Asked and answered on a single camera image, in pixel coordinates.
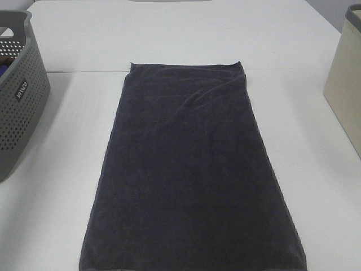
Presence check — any dark navy towel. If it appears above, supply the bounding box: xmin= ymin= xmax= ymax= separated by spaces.
xmin=79 ymin=62 xmax=307 ymax=270

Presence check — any grey perforated plastic basket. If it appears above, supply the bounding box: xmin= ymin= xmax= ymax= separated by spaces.
xmin=1 ymin=10 xmax=51 ymax=180

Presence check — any beige bin with grey rim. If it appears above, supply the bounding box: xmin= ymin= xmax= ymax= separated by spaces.
xmin=323 ymin=4 xmax=360 ymax=155

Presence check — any blue cloth in basket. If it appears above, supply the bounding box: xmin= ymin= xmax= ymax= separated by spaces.
xmin=0 ymin=55 xmax=14 ymax=76

